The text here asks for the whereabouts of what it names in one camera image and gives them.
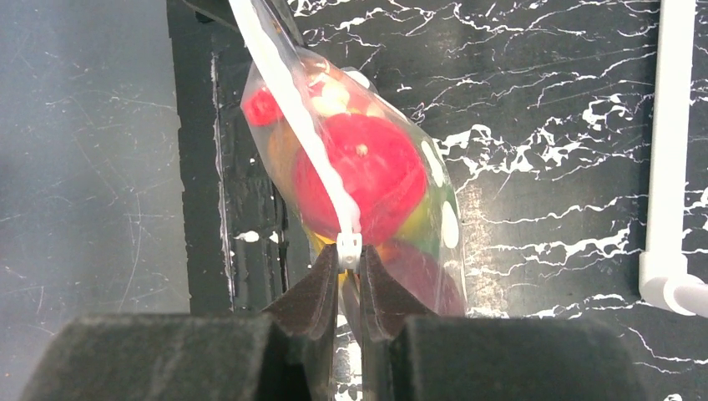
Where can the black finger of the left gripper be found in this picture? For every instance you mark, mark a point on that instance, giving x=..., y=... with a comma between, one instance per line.
x=219, y=11

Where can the red fake apple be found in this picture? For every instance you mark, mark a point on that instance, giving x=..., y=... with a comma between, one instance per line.
x=380, y=169

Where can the white PVC pipe frame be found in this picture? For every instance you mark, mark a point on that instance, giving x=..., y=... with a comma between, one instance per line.
x=664, y=280

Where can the clear polka dot zip bag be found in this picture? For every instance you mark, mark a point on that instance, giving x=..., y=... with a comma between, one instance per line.
x=289, y=93

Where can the dark red fake fruit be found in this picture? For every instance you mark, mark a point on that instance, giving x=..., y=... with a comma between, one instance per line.
x=421, y=275

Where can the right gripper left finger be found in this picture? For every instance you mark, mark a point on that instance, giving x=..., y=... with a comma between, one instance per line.
x=284, y=352

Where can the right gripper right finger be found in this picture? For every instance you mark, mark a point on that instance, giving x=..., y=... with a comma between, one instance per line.
x=411, y=353

